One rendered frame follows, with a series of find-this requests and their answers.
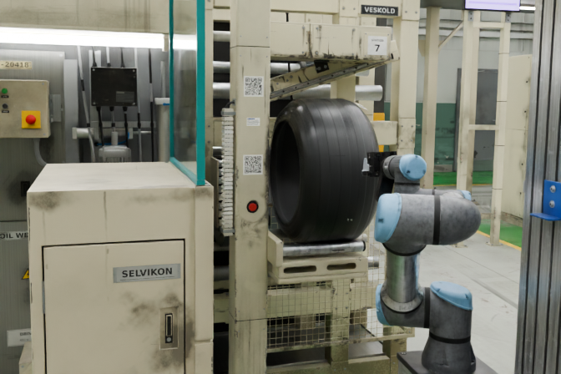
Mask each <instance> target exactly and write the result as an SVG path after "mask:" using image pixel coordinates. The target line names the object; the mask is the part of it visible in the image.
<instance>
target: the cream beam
mask: <svg viewBox="0 0 561 374"><path fill-rule="evenodd" d="M391 35H392V28H391V27H374V26H357V25H340V24H324V23H291V22H274V21H270V60H281V61H308V62H314V60H330V61H337V62H363V63H377V62H382V61H390V60H391ZM368 36H382V37H387V55H370V54H367V49H368Z"/></svg>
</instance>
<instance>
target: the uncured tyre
mask: <svg viewBox="0 0 561 374"><path fill-rule="evenodd" d="M369 152H380V151H379V146H378V142H377V137H376V133H375V130H374V128H373V126H372V124H371V121H370V120H369V118H368V117H367V116H366V115H365V114H364V113H363V111H362V110H361V109H360V108H359V107H358V106H357V105H356V104H355V103H353V102H352V101H348V100H345V99H297V100H293V101H291V102H290V103H289V104H287V105H286V106H285V107H284V108H283V109H282V110H281V112H280V113H279V114H278V116H277V118H276V121H275V125H274V128H273V131H272V135H271V141H270V158H269V177H270V196H271V201H272V205H273V210H274V213H275V218H276V220H277V223H278V225H279V226H280V229H281V230H282V232H283V233H284V234H285V235H287V236H288V237H289V238H290V239H291V240H292V241H294V242H295V243H297V244H304V243H319V242H333V241H348V240H355V239H357V238H358V237H359V236H360V235H361V234H362V233H363V232H364V230H365V229H366V228H367V226H368V225H369V224H370V223H371V221H372V219H373V217H374V214H375V213H376V210H377V204H378V202H377V200H376V199H375V196H376V192H377V185H378V180H379V177H369V176H364V175H362V171H363V163H364V159H365V158H366V159H367V153H369ZM327 155H345V156H327ZM346 217H354V220H353V222H346Z"/></svg>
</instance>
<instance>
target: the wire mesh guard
mask: <svg viewBox="0 0 561 374"><path fill-rule="evenodd" d="M373 219H374V230H375V215H374V218H373ZM374 230H370V231H374ZM363 238H368V239H369V238H372V237H369V225H368V237H363V233H362V239H363ZM367 244H373V255H368V251H369V250H368V246H367V255H364V256H367V259H368V256H373V261H367V267H368V262H373V264H374V262H378V261H374V250H379V260H380V250H382V249H380V242H379V249H374V244H378V243H367ZM385 255H386V249H385ZM381 261H384V273H379V268H381V267H379V266H378V267H372V268H378V273H376V274H378V285H379V280H386V279H385V267H386V266H385V261H386V260H381ZM379 274H384V279H379ZM368 275H372V280H369V281H372V291H373V286H374V285H373V281H375V280H373V271H372V274H368ZM358 281H360V282H362V281H365V280H358ZM347 282H349V294H344V289H347V288H344V279H343V282H338V280H337V282H336V283H337V289H332V284H333V283H332V280H331V283H325V284H331V289H329V290H331V297H332V290H337V295H334V296H337V301H339V300H338V296H340V295H338V283H343V288H340V289H343V302H344V295H349V300H347V301H349V302H350V301H354V300H350V288H355V293H353V294H355V301H356V294H361V293H356V288H358V287H356V278H355V281H350V279H349V281H347ZM350 282H355V287H350ZM314 285H322V284H321V281H320V284H313V303H308V298H310V297H308V291H309V290H308V286H311V285H308V282H307V285H304V286H307V297H303V298H307V305H308V304H313V309H312V310H313V316H314V310H319V315H316V316H319V324H320V316H323V315H320V303H325V308H322V309H325V320H324V322H325V326H323V327H325V329H326V327H329V326H326V315H331V314H326V309H329V308H326V301H325V302H320V293H319V296H314ZM282 287H289V292H287V293H289V299H283V294H285V293H283V290H282V293H277V288H279V287H277V282H276V287H270V288H276V300H273V301H276V306H277V301H281V300H277V294H282V312H275V313H282V318H280V319H282V325H276V321H275V331H272V332H275V344H271V345H275V347H270V348H267V353H270V352H278V351H293V350H300V349H308V348H316V347H324V346H339V345H346V344H355V343H363V342H370V341H385V340H393V339H401V338H408V337H415V327H411V328H412V334H407V333H405V327H404V334H396V335H394V332H397V331H394V327H393V331H392V332H393V335H388V333H389V332H383V327H389V326H383V325H382V332H383V333H387V336H373V337H366V332H365V335H359V338H356V339H349V340H340V341H325V339H319V334H323V333H316V334H318V342H317V343H313V341H317V340H313V335H315V334H313V328H320V327H313V326H312V334H308V335H312V343H309V344H307V342H308V340H307V329H311V328H307V323H308V322H307V317H308V316H306V322H301V323H306V328H305V329H306V335H302V334H300V336H306V344H301V345H295V342H301V341H295V334H294V336H293V337H294V342H289V331H294V330H289V325H291V324H289V318H295V322H296V299H300V298H296V283H295V285H294V287H295V292H290V283H289V286H282ZM362 287H366V292H363V293H366V295H367V293H371V292H367V287H368V286H367V278H366V286H361V288H362ZM319 291H326V289H325V290H319ZM373 292H375V291H373ZM290 293H295V298H293V299H295V304H294V305H288V306H295V310H294V312H295V317H289V315H288V324H284V325H288V336H284V337H288V342H287V343H288V346H278V347H276V345H277V344H276V338H282V337H276V333H277V332H278V331H276V326H282V335H283V319H286V318H283V300H289V302H290V300H291V299H290ZM267 295H274V294H271V293H270V294H267ZM314 297H319V302H317V303H319V309H314V304H315V303H314ZM366 299H371V304H368V305H371V310H370V311H371V318H372V317H373V315H372V311H376V310H373V309H372V305H375V304H372V299H373V298H366ZM357 300H363V299H362V298H361V299H357ZM269 302H271V300H269ZM298 305H305V304H301V303H300V304H298ZM276 306H269V307H270V308H271V307H276ZM359 306H366V304H365V305H359ZM331 308H338V307H331ZM300 312H301V310H300ZM352 312H354V324H349V319H352V318H349V313H350V312H349V310H348V312H343V310H342V319H337V314H341V313H337V309H336V313H334V314H336V331H333V332H336V334H337V332H339V331H337V320H342V325H339V326H342V335H343V326H345V325H343V313H348V318H346V319H348V324H347V325H348V334H349V325H354V330H350V331H355V318H360V323H356V324H360V328H361V324H362V323H361V307H360V317H355V312H359V311H355V309H354V311H352ZM365 312H367V310H365ZM267 314H273V313H267ZM298 317H300V318H302V317H304V316H298ZM363 317H366V318H367V317H369V316H363ZM270 320H278V319H271V318H270ZM328 321H334V320H332V319H330V320H328ZM374 322H376V323H377V322H379V321H374ZM365 323H371V322H365ZM269 327H271V325H269ZM331 327H332V325H331ZM374 328H376V329H377V328H381V327H374ZM366 329H372V328H366ZM297 330H303V329H301V328H300V329H297ZM399 331H400V327H399ZM267 333H270V332H267ZM325 333H331V332H325ZM375 334H381V333H375ZM367 335H373V334H372V333H371V334H367ZM360 336H365V338H360ZM267 339H274V338H267ZM319 340H324V342H319ZM289 343H294V345H293V346H289Z"/></svg>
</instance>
